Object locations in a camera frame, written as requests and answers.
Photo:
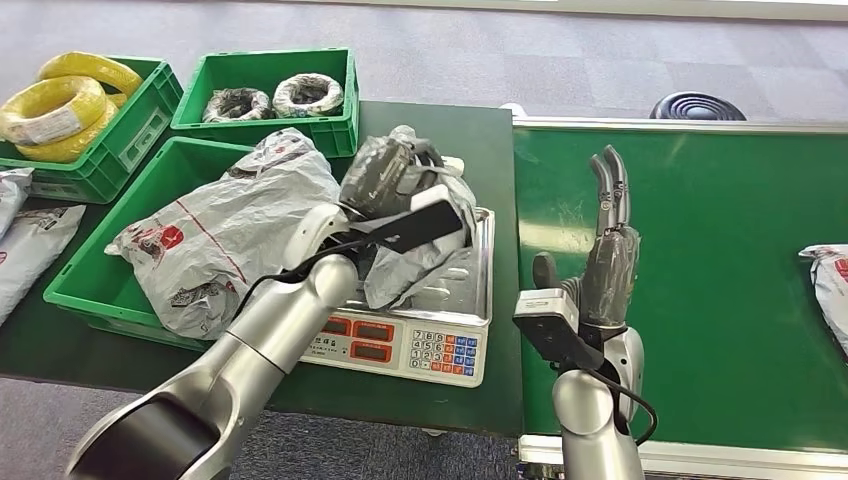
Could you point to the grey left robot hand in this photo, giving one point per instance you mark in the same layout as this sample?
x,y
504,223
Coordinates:
x,y
381,175

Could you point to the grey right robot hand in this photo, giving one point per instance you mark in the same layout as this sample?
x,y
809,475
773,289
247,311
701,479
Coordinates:
x,y
609,278

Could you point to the green conveyor belt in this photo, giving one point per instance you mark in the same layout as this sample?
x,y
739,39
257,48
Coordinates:
x,y
715,232

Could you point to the large grey red-printed courier package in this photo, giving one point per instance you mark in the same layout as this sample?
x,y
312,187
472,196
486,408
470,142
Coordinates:
x,y
218,225

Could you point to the flat grey courier package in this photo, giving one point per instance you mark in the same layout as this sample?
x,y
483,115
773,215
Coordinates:
x,y
26,252

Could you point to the small grey courier package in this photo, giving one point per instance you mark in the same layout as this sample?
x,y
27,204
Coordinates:
x,y
10,199

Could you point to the small white plastic device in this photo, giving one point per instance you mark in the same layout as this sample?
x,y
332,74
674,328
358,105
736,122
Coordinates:
x,y
456,164

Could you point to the stainless steel scale tray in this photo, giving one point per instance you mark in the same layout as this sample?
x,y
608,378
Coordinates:
x,y
464,285

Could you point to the plain green plastic crate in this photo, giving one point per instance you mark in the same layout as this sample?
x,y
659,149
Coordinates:
x,y
265,65

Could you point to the white electronic scale base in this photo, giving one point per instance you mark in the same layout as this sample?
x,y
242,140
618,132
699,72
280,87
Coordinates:
x,y
397,354

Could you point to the black ribbed round object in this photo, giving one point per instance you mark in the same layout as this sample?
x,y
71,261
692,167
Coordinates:
x,y
697,108

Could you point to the green crate with white label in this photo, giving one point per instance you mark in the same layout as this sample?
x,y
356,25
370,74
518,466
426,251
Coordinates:
x,y
132,144

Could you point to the large empty-sided green plastic crate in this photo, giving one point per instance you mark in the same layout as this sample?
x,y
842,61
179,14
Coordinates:
x,y
85,278

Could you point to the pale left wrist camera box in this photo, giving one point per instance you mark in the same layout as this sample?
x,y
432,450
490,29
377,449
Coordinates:
x,y
417,228

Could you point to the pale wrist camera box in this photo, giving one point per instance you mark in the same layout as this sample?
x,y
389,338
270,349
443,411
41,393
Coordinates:
x,y
417,228
546,311

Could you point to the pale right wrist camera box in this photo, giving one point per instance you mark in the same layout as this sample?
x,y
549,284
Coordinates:
x,y
546,311

